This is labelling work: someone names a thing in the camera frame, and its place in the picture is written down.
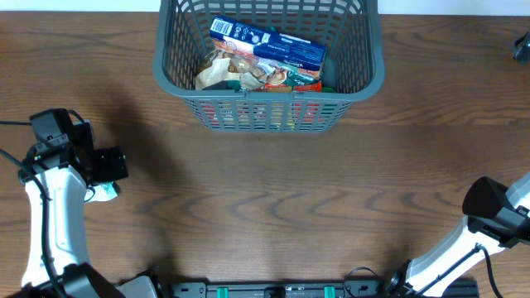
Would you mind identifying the small teal tissue packet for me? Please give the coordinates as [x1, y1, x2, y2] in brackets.
[84, 182, 121, 203]

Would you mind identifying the orange spaghetti packet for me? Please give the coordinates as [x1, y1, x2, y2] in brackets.
[202, 80, 324, 127]

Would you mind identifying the beige Pantree snack bag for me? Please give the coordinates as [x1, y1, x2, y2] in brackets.
[195, 50, 288, 90]

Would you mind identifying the blue Kleenex tissue box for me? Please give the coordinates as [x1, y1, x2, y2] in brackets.
[210, 16, 326, 79]

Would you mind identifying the green lid jar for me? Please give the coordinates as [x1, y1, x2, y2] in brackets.
[322, 87, 337, 94]

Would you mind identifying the green Nescafe coffee bag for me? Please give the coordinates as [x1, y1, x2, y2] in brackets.
[225, 24, 332, 92]

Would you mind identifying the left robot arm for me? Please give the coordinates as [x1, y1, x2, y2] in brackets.
[2, 108, 161, 298]

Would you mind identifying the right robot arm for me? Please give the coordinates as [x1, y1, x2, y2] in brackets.
[386, 175, 529, 297]

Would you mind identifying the grey plastic basket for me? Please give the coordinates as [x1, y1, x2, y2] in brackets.
[153, 0, 384, 132]

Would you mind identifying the left black cable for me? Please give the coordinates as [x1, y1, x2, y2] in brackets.
[0, 119, 63, 298]

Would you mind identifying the black cable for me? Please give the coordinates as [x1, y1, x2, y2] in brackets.
[0, 119, 63, 298]
[343, 243, 506, 298]

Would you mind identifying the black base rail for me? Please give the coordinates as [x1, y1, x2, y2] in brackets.
[169, 281, 481, 298]

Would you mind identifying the right black cable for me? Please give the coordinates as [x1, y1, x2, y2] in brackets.
[343, 243, 506, 298]

